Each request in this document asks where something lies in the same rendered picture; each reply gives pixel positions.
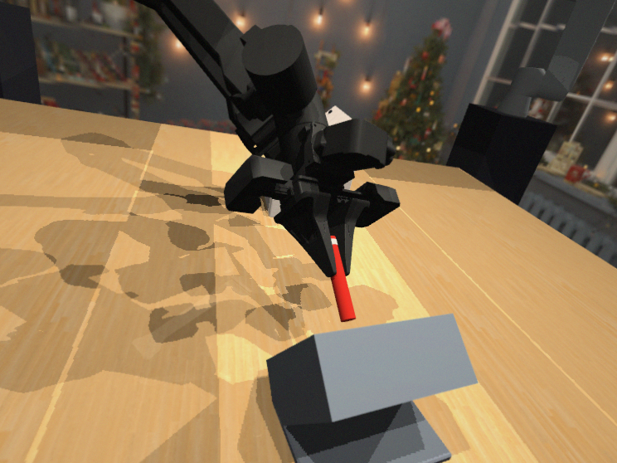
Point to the red peg with white band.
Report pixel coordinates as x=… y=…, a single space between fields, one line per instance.
x=340 y=288

